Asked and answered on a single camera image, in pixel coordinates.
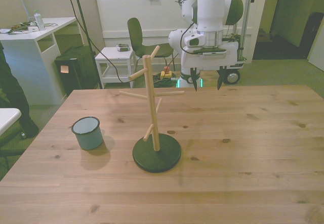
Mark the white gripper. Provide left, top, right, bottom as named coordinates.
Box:
left=181, top=40, right=240, bottom=92

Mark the light blue enamel mug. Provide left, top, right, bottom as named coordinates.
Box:
left=71, top=116, right=105, bottom=151

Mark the wooden mug tree black base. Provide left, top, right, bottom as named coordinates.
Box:
left=118, top=45, right=185, bottom=173

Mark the wheeled equipment cart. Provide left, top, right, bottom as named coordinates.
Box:
left=217, top=0, right=254, bottom=85

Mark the yellow emergency stop button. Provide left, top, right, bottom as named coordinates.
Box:
left=160, top=66, right=173, bottom=81

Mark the dark moulded chair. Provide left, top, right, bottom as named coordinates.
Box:
left=127, top=17, right=178, bottom=83

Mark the small device on side table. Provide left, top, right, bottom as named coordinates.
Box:
left=116, top=43, right=131, bottom=53

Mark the small white side table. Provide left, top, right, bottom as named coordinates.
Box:
left=95, top=46, right=136, bottom=89

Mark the black box bin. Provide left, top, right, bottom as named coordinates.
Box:
left=54, top=46, right=102, bottom=97

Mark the clear plastic bottle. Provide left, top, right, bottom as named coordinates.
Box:
left=33, top=9, right=47, bottom=31

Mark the white desk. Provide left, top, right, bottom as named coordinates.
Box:
left=0, top=16, right=85, bottom=106

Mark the white rounded table top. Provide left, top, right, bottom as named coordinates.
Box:
left=0, top=107, right=22, bottom=137

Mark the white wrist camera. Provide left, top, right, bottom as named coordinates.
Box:
left=199, top=52, right=227, bottom=58

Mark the bundle of floor cables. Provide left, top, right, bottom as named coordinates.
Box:
left=151, top=71, right=181, bottom=88

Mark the black hanging cable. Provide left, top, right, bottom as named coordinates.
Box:
left=60, top=0, right=133, bottom=84

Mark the black camera stand pole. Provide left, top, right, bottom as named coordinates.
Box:
left=69, top=0, right=104, bottom=89

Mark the clutter of cables on desk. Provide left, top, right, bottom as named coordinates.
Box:
left=0, top=20, right=59, bottom=35

